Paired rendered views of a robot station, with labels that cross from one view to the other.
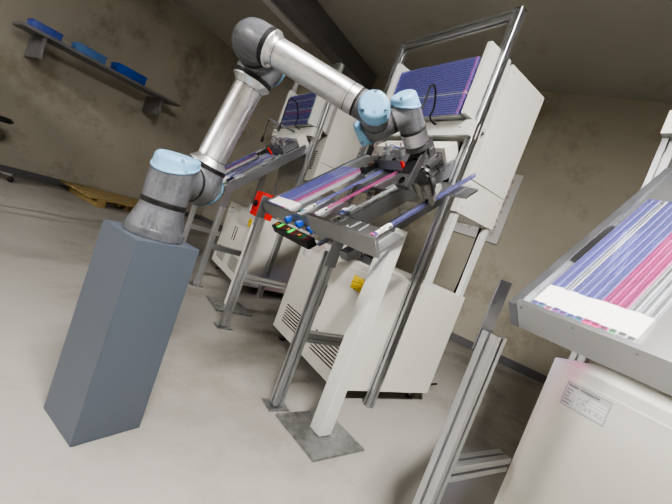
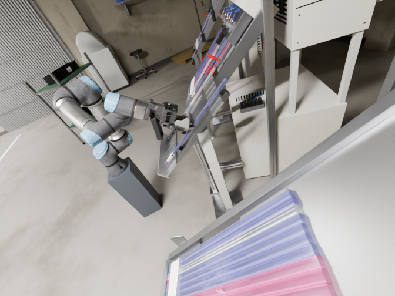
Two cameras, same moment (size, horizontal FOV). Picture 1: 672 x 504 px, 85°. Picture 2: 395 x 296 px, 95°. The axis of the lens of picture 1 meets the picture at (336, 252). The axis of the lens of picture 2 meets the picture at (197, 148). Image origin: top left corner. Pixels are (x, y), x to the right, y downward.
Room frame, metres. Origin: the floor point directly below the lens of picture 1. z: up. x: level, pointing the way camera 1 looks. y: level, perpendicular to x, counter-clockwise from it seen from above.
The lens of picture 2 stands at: (0.79, -0.75, 1.37)
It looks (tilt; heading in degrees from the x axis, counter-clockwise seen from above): 40 degrees down; 52
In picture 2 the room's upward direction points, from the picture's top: 22 degrees counter-clockwise
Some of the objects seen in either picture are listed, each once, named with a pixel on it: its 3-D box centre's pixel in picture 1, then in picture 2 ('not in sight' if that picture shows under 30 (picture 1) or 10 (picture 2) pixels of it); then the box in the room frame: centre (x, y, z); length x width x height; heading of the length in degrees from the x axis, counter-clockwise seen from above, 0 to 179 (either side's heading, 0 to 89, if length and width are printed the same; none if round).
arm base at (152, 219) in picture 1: (158, 217); (114, 164); (0.99, 0.48, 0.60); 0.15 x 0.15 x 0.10
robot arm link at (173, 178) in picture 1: (173, 177); (105, 152); (0.99, 0.48, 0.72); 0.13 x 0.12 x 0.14; 174
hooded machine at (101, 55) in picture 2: not in sight; (103, 61); (2.93, 4.07, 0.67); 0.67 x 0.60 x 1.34; 148
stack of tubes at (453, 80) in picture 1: (434, 97); not in sight; (1.93, -0.20, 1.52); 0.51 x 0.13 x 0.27; 36
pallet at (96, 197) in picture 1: (121, 202); (193, 53); (4.72, 2.83, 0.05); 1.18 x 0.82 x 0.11; 148
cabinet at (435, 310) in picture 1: (361, 316); (273, 123); (2.05, -0.26, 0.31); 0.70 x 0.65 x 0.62; 36
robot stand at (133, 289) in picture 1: (122, 328); (137, 189); (0.99, 0.48, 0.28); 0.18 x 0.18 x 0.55; 58
